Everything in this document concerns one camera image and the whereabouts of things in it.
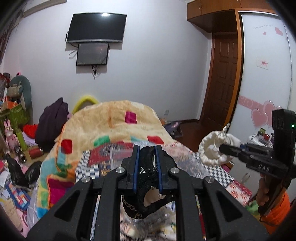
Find white drawstring pouch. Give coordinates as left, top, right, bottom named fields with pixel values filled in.
left=198, top=123, right=241, bottom=166

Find clear plastic storage box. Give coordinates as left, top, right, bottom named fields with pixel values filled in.
left=110, top=148, right=133, bottom=170

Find person right hand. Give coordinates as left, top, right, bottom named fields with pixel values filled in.
left=256, top=174, right=285, bottom=208

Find orange sleeve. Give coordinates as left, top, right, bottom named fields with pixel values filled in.
left=260, top=192, right=290, bottom=234

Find black plastic bag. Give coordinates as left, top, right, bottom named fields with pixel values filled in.
left=6, top=155, right=42, bottom=190

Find purple bag on floor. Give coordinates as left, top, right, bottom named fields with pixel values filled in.
left=164, top=121, right=183, bottom=139

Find brown wooden door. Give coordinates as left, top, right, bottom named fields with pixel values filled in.
left=201, top=34, right=238, bottom=130

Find white sliding wardrobe door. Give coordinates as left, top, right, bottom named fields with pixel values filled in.
left=229, top=11, right=295, bottom=142

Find red cylindrical can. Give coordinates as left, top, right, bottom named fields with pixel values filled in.
left=29, top=147, right=44, bottom=159

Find green bottle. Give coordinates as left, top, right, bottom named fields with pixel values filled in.
left=16, top=128, right=28, bottom=151

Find pink bunny toy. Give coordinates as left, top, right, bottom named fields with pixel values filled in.
left=4, top=120, right=20, bottom=151

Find dark purple clothing pile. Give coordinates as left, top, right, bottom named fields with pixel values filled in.
left=35, top=97, right=69, bottom=152

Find beige patchwork fleece blanket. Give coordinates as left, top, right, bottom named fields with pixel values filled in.
left=35, top=100, right=177, bottom=218

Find green storage box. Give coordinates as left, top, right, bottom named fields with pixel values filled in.
left=1, top=104, right=30, bottom=133

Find yellow curved pillow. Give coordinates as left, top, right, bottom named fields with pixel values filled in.
left=72, top=95, right=99, bottom=114

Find wooden overhead cabinet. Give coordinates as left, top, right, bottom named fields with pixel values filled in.
left=187, top=0, right=275, bottom=33

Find grey green plush pillow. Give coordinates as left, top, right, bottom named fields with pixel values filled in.
left=7, top=75, right=32, bottom=111

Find striped brown curtain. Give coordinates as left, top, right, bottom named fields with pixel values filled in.
left=1, top=10, right=23, bottom=63

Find small black wall monitor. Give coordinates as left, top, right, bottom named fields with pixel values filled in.
left=76, top=43, right=109, bottom=66

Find large black wall television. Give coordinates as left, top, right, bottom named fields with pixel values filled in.
left=67, top=13, right=127, bottom=43

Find white wall air conditioner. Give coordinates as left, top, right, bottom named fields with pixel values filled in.
left=23, top=0, right=67, bottom=17

